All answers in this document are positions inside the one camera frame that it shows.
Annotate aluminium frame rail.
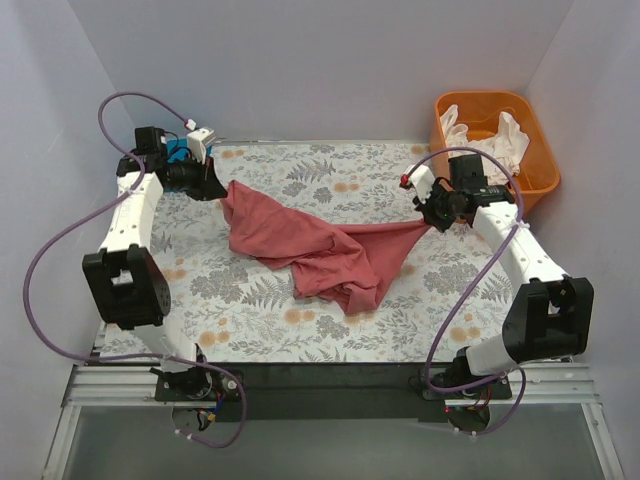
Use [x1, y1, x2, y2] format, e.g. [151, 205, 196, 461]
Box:
[62, 362, 601, 407]

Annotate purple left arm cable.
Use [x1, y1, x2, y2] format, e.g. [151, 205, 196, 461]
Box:
[23, 91, 248, 449]

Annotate orange plastic basket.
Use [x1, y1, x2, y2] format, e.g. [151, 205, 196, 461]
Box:
[430, 91, 560, 212]

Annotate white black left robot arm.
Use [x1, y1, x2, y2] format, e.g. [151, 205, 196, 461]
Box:
[82, 126, 227, 400]

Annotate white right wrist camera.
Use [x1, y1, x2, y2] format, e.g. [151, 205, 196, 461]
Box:
[400, 165, 435, 203]

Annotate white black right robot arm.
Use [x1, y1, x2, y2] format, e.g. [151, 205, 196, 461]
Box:
[400, 147, 594, 398]

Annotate red t shirt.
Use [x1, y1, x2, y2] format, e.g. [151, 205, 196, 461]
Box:
[221, 181, 430, 315]

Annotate folded blue t shirt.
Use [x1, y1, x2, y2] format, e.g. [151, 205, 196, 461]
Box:
[167, 138, 192, 163]

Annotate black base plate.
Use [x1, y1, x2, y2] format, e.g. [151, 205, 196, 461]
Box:
[154, 363, 514, 424]

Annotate white t shirts in basket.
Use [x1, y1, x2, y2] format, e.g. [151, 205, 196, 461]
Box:
[440, 104, 530, 177]

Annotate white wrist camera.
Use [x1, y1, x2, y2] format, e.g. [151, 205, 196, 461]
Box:
[186, 127, 217, 164]
[400, 165, 435, 203]

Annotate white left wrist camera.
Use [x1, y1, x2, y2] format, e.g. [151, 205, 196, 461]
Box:
[186, 127, 217, 164]

